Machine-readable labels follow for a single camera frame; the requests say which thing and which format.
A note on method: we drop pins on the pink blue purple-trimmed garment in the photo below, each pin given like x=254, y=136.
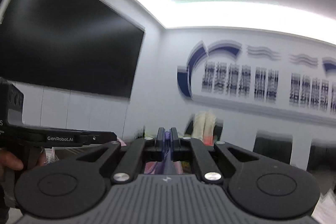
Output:
x=166, y=166

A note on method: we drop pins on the large black wall screen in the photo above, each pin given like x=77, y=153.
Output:
x=80, y=45

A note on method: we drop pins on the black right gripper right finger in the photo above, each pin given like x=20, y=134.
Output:
x=259, y=185

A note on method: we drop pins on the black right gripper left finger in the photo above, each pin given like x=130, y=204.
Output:
x=75, y=185

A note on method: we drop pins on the black office chair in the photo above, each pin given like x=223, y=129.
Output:
x=322, y=155
x=274, y=146

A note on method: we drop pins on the person's left hand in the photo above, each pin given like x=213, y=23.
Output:
x=9, y=161

